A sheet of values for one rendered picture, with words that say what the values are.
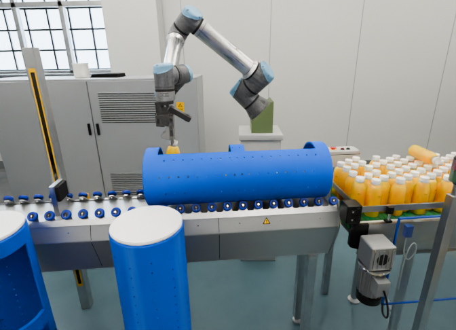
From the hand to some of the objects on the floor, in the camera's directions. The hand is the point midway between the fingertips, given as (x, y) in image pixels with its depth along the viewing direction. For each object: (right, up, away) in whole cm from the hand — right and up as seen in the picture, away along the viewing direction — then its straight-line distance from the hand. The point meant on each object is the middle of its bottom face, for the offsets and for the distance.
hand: (173, 141), depth 146 cm
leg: (+73, -119, +35) cm, 144 cm away
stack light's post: (+120, -127, +11) cm, 175 cm away
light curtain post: (-72, -112, +62) cm, 147 cm away
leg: (+72, -114, +48) cm, 144 cm away
